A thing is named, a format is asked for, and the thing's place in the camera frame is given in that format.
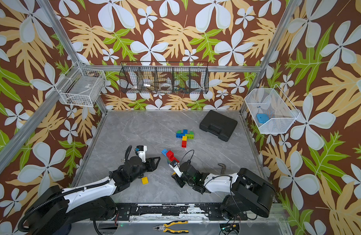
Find light blue long brick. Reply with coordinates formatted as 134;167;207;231
162;149;168;157

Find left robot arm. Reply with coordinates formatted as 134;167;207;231
17;146;161;235

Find white wire basket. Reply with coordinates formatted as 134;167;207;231
57;62;106;107
245;85;301;135

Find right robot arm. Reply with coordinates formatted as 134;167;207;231
169;160;275;220

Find yellow handled pliers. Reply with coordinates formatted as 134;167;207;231
152;220;189;234

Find blue object in basket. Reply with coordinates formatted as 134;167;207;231
256;113;270;124

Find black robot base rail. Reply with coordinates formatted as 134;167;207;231
113;203;248;222

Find red long brick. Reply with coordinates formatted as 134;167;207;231
165;150;179;163

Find black plastic tool case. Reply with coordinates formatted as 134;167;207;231
199;110;238;142

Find black wire basket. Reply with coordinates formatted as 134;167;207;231
118;61;210;94

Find small electronics board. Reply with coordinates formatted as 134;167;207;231
219;223;240;235

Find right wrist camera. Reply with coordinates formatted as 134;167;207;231
169;160;182;177

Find white wire basket right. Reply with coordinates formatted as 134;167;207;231
245;85;301;135

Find white wire basket left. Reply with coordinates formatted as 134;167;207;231
57;62;106;107

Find dark blue long brick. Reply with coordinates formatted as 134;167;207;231
176;129;188;139

